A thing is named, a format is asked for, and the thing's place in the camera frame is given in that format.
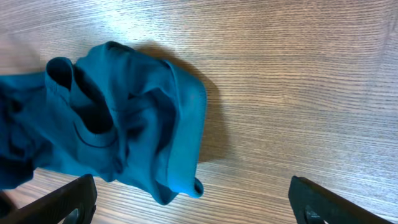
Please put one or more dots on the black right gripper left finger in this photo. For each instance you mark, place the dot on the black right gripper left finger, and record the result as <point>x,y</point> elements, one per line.
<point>72,203</point>

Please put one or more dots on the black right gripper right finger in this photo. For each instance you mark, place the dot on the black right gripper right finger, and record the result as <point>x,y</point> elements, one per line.
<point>311,203</point>

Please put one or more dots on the blue polo shirt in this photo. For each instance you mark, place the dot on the blue polo shirt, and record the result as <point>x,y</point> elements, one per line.
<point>115,113</point>

